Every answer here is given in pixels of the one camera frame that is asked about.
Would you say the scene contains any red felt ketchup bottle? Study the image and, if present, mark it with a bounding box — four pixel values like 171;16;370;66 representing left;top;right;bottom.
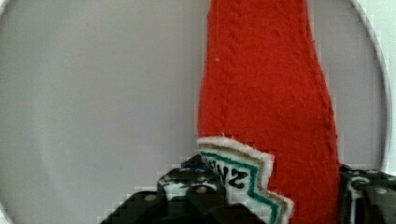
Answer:
197;0;340;224

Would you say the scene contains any grey round plate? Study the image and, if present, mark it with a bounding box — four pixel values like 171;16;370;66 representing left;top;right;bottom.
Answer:
0;0;395;224

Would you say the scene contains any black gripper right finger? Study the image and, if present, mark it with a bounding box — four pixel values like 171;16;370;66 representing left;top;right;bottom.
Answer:
339;165;396;224

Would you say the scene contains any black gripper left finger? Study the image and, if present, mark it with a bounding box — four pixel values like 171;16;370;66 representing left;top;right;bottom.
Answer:
100;155;265;224

